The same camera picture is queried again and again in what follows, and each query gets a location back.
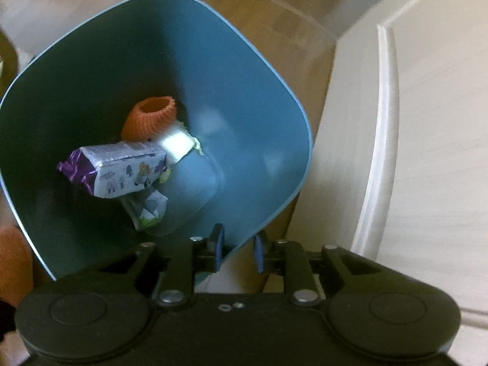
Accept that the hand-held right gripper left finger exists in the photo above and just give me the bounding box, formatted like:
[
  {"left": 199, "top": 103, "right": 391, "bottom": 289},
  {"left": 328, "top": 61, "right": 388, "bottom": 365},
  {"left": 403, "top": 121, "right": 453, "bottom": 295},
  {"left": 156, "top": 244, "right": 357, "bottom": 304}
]
[{"left": 135, "top": 223, "right": 226, "bottom": 307}]

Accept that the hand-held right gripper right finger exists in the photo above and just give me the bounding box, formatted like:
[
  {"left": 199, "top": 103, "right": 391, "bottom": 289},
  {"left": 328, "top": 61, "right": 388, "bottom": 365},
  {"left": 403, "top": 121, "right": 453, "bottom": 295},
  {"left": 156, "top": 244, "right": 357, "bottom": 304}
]
[{"left": 255, "top": 232, "right": 346, "bottom": 307}]

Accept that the clear silver wrapper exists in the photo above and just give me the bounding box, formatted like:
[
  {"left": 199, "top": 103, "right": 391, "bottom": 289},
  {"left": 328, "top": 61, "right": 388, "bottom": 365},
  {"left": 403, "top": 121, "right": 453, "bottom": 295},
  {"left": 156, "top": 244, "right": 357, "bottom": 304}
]
[{"left": 121, "top": 190, "right": 169, "bottom": 232}]

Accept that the purple snack wrapper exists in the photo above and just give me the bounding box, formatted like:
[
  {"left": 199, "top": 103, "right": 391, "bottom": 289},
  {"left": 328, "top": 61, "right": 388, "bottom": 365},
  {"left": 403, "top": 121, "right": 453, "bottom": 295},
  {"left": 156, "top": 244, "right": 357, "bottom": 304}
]
[{"left": 57, "top": 141, "right": 170, "bottom": 199}]

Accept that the orange foam fruit net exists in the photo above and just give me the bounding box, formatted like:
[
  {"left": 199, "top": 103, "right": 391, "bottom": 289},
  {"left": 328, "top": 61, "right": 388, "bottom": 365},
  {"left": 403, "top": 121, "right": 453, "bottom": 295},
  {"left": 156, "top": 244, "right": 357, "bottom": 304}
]
[{"left": 120, "top": 96, "right": 178, "bottom": 142}]

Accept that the teal plastic bin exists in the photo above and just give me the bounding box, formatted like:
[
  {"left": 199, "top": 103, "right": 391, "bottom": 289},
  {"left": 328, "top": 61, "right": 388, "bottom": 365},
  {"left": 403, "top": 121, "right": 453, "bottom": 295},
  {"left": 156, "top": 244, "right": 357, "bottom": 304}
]
[{"left": 0, "top": 0, "right": 314, "bottom": 282}]

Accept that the beige wooden door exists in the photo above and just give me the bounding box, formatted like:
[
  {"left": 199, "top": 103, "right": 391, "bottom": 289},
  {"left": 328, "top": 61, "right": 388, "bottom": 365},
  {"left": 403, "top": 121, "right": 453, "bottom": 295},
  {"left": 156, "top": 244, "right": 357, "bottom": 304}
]
[{"left": 283, "top": 0, "right": 488, "bottom": 355}]

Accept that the red plastic bag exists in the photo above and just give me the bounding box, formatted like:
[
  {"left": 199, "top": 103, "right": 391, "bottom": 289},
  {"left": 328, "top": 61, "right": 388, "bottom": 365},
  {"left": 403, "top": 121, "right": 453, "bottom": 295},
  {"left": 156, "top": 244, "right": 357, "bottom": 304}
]
[{"left": 0, "top": 224, "right": 36, "bottom": 309}]

